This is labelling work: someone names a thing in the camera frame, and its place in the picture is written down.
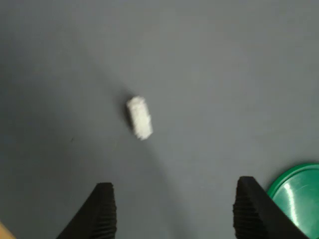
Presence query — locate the dark grey table mat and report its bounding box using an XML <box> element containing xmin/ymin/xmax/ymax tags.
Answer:
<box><xmin>0</xmin><ymin>0</ymin><xmax>319</xmax><ymax>239</ymax></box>

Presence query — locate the round green plastic lid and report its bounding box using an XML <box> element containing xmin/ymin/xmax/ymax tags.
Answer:
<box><xmin>266</xmin><ymin>163</ymin><xmax>319</xmax><ymax>239</ymax></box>

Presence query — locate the small white plastic terminal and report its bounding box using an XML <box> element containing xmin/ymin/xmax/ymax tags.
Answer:
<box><xmin>126</xmin><ymin>96</ymin><xmax>154</xmax><ymax>141</ymax></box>

